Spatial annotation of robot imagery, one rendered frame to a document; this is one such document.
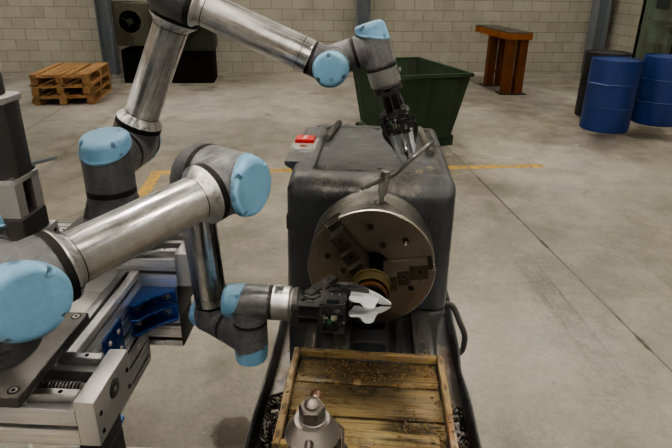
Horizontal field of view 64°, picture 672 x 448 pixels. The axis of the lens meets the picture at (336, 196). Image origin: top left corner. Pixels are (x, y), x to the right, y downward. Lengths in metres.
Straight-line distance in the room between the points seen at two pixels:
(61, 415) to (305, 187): 0.77
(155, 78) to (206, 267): 0.48
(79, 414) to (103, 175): 0.57
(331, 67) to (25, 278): 0.69
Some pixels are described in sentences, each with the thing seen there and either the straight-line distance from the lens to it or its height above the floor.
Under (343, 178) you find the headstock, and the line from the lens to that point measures 1.44.
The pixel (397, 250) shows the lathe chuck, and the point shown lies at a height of 1.13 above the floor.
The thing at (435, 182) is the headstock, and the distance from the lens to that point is 1.45.
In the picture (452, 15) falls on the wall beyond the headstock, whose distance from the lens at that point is 11.62.
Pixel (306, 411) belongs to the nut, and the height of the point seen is 1.17.
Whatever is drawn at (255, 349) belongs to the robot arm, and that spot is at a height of 0.98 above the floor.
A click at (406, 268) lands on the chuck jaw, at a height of 1.11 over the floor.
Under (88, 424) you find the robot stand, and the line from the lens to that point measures 1.01.
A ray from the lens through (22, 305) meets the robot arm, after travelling 0.84.
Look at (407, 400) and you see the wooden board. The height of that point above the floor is 0.88.
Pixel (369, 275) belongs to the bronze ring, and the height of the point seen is 1.12.
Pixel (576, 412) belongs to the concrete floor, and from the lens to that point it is 2.75.
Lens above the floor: 1.74
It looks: 22 degrees down
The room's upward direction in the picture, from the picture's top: 1 degrees clockwise
